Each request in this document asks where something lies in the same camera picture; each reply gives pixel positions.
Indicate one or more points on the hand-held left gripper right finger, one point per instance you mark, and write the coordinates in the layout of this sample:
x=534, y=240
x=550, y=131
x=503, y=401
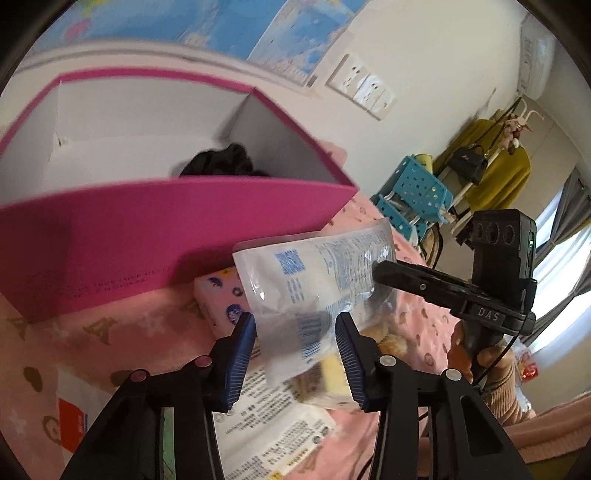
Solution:
x=351, y=364

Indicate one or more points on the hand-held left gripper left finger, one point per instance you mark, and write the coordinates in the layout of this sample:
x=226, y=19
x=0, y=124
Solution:
x=238, y=364

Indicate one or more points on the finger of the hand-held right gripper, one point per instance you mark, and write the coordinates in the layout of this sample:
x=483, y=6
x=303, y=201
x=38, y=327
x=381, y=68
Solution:
x=415, y=284

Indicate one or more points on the cartoon print tissue pack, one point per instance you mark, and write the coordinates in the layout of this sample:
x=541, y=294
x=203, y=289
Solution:
x=217, y=295

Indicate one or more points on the clear plastic snack packet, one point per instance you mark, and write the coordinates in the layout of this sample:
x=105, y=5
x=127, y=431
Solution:
x=300, y=277

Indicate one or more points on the pink cardboard box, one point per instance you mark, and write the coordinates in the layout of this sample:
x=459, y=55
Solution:
x=138, y=230

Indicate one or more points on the person's right forearm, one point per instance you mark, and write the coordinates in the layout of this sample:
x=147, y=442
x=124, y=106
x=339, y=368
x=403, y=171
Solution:
x=508, y=401

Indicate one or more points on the person's right hand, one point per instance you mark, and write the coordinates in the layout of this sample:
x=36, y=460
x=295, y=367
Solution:
x=491, y=359

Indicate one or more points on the bright window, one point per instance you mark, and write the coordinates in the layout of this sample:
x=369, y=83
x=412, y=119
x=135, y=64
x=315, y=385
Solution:
x=558, y=263

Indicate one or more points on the white printed packet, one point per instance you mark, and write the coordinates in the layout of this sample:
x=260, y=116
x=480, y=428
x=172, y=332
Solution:
x=263, y=424

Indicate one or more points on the yellow green garment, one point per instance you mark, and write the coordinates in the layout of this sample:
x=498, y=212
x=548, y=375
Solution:
x=503, y=175

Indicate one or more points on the grey curtain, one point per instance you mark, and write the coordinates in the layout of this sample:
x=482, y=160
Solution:
x=570, y=194

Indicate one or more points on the blue plastic rack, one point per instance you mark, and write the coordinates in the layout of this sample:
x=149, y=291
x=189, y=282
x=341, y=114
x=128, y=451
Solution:
x=420, y=189

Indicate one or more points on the black handbag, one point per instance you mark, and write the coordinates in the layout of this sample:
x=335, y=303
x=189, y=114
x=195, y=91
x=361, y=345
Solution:
x=466, y=161

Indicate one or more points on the pink printed blanket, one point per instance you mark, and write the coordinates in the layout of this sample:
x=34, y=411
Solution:
x=138, y=332

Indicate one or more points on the red and white bag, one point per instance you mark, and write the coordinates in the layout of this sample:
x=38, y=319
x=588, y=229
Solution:
x=528, y=367

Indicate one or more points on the small hanging doll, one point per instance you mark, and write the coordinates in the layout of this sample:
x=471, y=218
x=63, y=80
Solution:
x=513, y=131

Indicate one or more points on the white coat rack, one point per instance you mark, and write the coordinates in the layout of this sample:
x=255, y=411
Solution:
x=526, y=113

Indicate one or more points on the red and white packet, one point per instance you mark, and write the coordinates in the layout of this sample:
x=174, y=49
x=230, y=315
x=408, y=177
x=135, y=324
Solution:
x=74, y=415

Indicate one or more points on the white air conditioner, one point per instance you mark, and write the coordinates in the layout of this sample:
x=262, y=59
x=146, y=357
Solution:
x=535, y=60

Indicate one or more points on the black cloth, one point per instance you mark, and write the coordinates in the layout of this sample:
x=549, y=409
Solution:
x=221, y=161

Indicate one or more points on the white wall socket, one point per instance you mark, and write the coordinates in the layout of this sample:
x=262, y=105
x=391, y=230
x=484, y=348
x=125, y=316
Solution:
x=369, y=90
x=344, y=74
x=385, y=104

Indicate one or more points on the blue sea wall map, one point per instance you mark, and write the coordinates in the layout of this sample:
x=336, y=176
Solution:
x=304, y=41

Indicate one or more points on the colourful wall map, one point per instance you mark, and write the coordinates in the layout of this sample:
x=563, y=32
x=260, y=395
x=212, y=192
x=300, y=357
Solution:
x=184, y=23

